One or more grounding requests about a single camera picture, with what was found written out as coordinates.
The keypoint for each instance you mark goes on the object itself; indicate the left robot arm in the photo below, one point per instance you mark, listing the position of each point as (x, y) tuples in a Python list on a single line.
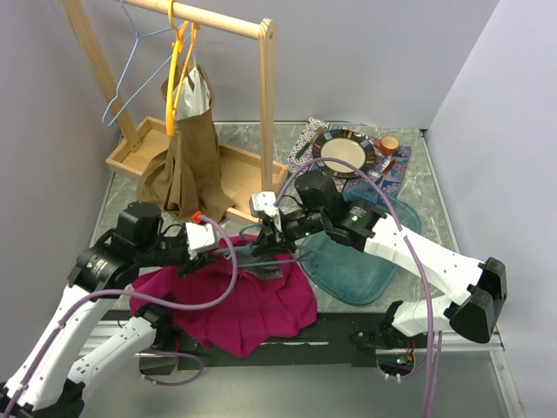
[(55, 381)]

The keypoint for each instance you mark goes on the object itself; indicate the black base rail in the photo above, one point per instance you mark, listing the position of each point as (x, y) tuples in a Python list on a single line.
[(335, 338)]

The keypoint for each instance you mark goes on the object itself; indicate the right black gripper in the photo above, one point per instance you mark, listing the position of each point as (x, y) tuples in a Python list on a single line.
[(269, 241)]

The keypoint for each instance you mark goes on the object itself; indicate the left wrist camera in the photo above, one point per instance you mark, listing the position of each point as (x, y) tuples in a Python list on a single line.
[(201, 237)]

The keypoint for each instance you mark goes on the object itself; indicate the teal plastic basket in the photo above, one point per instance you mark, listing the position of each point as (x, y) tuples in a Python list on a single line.
[(347, 275)]

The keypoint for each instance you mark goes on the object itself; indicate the wooden clothes rack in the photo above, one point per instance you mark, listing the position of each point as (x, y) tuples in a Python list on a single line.
[(242, 173)]

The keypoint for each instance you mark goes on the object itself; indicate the tan skirt with white lining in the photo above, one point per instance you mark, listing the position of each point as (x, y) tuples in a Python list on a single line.
[(186, 178)]

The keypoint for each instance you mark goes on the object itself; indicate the dark green pen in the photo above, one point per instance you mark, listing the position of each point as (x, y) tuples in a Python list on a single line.
[(302, 150)]

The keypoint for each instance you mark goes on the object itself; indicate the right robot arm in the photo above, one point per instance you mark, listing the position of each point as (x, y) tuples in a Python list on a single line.
[(474, 292)]

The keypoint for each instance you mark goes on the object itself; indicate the patterned placemat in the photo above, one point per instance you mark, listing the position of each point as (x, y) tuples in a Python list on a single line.
[(389, 171)]

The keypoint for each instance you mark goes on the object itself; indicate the teal plastic hanger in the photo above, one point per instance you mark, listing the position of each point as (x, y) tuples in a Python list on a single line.
[(247, 259)]

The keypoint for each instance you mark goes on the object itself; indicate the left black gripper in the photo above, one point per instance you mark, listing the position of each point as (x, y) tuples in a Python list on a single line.
[(194, 264)]

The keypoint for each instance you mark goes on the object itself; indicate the magenta garment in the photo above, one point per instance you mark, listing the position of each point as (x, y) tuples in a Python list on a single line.
[(255, 311)]

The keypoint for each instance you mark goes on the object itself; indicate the orange ceramic cup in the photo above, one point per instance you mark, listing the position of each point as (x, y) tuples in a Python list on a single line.
[(387, 145)]

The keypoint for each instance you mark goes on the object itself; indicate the brown rimmed ceramic plate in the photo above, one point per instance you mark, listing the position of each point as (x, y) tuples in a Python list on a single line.
[(350, 146)]

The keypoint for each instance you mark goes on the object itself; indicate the light blue wire hanger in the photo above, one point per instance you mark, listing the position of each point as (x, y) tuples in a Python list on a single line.
[(149, 55)]

